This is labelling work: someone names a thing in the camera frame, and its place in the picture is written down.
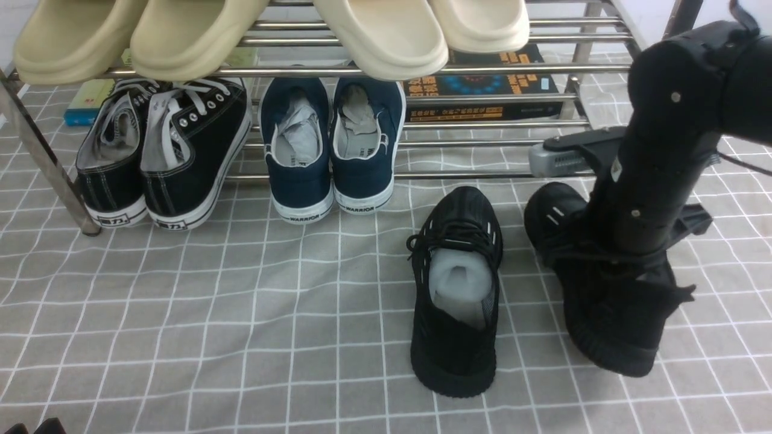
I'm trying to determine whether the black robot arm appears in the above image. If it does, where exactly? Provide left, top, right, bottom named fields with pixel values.
left=536, top=1, right=770, bottom=264

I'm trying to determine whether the beige slipper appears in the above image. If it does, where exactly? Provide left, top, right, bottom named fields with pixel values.
left=130, top=1, right=268, bottom=81
left=13, top=1, right=147, bottom=86

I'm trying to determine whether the black canvas sneaker left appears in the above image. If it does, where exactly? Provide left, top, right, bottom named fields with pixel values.
left=75, top=78, right=168, bottom=228

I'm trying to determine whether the navy canvas shoe right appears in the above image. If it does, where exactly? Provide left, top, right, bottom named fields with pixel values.
left=330, top=77, right=407, bottom=215

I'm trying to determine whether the cream slipper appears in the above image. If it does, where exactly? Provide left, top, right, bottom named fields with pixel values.
left=313, top=1, right=449, bottom=81
left=428, top=1, right=530, bottom=53

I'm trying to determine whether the black knit sneaker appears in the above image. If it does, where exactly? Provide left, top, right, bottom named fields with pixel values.
left=524, top=182, right=696, bottom=377
left=406, top=185, right=504, bottom=398

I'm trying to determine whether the navy canvas shoe left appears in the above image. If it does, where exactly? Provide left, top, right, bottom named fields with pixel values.
left=258, top=77, right=335, bottom=225

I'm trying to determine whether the cream slipper far right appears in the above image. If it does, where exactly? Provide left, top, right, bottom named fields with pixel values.
left=428, top=1, right=530, bottom=53

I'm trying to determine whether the navy canvas shoe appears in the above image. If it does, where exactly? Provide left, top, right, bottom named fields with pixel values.
left=258, top=77, right=335, bottom=225
left=330, top=77, right=407, bottom=215

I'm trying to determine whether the dark book orange text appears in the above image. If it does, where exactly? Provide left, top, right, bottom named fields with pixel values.
left=403, top=74, right=574, bottom=123

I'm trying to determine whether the beige slipper far left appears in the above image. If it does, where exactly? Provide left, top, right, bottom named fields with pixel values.
left=13, top=1, right=147, bottom=86

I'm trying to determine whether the blue green book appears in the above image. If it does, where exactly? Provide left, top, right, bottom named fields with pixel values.
left=63, top=79, right=118, bottom=127

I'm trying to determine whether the black canvas sneaker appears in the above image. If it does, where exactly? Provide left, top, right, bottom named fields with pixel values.
left=140, top=77, right=253, bottom=231
left=75, top=78, right=168, bottom=228

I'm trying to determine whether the steel shoe rack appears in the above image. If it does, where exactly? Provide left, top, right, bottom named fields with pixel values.
left=0, top=0, right=643, bottom=237

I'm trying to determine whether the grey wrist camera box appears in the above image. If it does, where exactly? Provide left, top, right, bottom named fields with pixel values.
left=528, top=145, right=590, bottom=178

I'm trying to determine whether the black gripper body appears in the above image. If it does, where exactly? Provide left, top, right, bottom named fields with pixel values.
left=543, top=127, right=713, bottom=264

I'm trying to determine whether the black canvas sneaker right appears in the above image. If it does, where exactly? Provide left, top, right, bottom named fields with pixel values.
left=140, top=77, right=253, bottom=231

